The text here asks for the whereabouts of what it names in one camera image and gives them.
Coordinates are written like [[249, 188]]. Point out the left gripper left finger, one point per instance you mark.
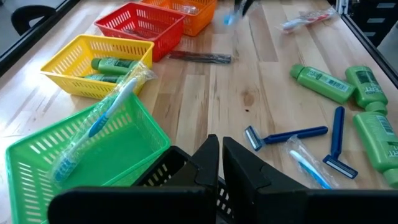
[[199, 186]]

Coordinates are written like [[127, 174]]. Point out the orange plastic basket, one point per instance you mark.
[[199, 25]]

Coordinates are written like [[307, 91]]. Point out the black plastic basket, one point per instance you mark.
[[168, 161]]

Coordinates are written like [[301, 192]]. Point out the blue disposable razor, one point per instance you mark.
[[337, 137], [295, 134]]

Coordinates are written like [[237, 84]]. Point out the black comb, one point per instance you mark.
[[133, 32], [199, 57]]

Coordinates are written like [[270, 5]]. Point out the yellow plastic basket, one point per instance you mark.
[[77, 67]]

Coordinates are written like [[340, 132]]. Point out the wrapped red white toothbrush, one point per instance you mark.
[[304, 19]]

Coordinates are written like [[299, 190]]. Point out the red plastic basket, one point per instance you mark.
[[155, 34]]

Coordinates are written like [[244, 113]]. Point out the blue white toothbrush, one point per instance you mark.
[[311, 169], [101, 124], [229, 19]]

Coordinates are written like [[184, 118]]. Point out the green plastic basket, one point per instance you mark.
[[124, 146]]

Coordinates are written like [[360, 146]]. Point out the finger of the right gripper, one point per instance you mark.
[[237, 5], [247, 5]]

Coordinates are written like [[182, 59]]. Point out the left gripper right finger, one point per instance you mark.
[[252, 193]]

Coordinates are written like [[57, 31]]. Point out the bagged black hair net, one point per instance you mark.
[[189, 9]]

